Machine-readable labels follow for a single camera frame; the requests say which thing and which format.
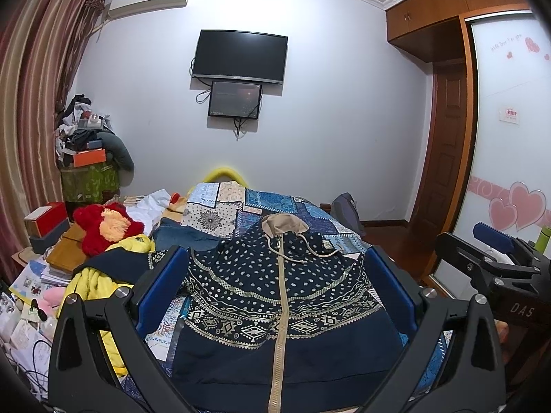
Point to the dark grey box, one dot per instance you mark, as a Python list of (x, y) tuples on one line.
[(41, 244)]

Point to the yellow garment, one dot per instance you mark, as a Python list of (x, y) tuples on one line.
[(91, 284)]

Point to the large black wall television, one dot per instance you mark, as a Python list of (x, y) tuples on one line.
[(241, 55)]

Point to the orange box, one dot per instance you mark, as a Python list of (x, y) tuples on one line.
[(89, 157)]

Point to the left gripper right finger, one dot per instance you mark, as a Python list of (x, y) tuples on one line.
[(452, 359)]

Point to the yellow bed headboard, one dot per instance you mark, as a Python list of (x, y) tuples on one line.
[(225, 174)]

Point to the wooden door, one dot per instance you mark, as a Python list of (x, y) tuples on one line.
[(446, 136)]

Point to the red and white box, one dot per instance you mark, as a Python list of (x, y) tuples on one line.
[(43, 219)]

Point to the wooden overhead cabinet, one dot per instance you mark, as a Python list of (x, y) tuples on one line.
[(430, 29)]

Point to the white wardrobe door with hearts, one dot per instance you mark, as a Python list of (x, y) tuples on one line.
[(509, 182)]

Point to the striped red curtain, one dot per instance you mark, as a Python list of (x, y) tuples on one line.
[(42, 44)]

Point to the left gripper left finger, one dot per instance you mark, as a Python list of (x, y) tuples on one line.
[(81, 377)]

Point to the white garment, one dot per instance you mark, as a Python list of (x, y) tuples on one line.
[(147, 209)]

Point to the blue denim garment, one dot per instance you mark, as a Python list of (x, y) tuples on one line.
[(170, 233)]

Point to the blue patchwork bedspread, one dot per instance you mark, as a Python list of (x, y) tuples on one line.
[(275, 219)]

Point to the red plush toy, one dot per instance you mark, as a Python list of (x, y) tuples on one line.
[(105, 225)]

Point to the grey backpack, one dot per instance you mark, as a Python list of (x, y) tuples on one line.
[(344, 210)]

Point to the grey green pillow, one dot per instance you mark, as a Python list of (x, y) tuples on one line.
[(113, 145)]

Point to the navy patterned hooded jacket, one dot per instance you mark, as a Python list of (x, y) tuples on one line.
[(279, 309)]

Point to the clutter pile of clothes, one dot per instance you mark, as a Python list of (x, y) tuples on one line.
[(77, 125)]

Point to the wooden bedside table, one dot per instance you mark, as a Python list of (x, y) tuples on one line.
[(67, 254)]

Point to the small black wall monitor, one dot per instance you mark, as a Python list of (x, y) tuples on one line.
[(234, 99)]

